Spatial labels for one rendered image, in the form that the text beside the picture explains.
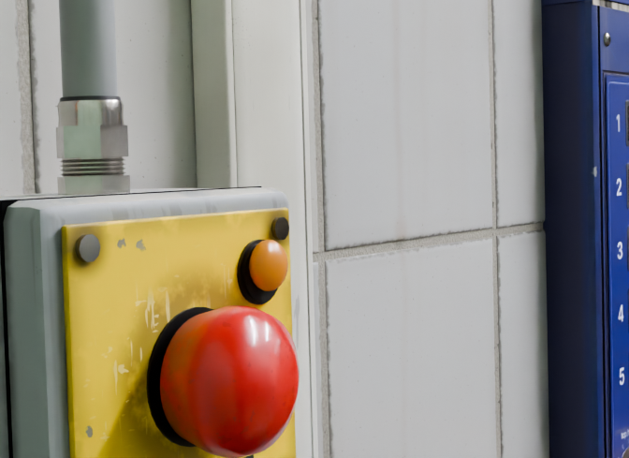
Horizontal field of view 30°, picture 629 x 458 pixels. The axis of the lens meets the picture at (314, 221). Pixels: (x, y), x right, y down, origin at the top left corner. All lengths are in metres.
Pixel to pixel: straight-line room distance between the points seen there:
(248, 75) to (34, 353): 0.17
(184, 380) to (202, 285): 0.03
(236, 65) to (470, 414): 0.26
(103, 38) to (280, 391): 0.11
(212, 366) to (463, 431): 0.32
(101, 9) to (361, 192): 0.20
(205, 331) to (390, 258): 0.24
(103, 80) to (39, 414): 0.10
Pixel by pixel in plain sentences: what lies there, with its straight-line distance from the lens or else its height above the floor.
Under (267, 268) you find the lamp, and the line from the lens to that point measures 0.33.
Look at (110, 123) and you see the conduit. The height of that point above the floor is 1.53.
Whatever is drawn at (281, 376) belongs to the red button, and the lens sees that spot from 0.31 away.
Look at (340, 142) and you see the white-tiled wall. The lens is 0.50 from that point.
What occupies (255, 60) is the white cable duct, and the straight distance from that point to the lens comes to 0.43.
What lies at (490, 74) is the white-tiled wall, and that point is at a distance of 0.62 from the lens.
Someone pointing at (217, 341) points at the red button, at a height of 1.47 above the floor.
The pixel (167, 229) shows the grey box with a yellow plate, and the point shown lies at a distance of 0.31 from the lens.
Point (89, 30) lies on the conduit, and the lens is 0.34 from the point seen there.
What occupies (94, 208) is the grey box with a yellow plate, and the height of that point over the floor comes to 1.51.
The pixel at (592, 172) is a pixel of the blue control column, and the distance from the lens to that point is 0.66.
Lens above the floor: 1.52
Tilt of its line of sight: 3 degrees down
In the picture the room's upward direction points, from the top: 2 degrees counter-clockwise
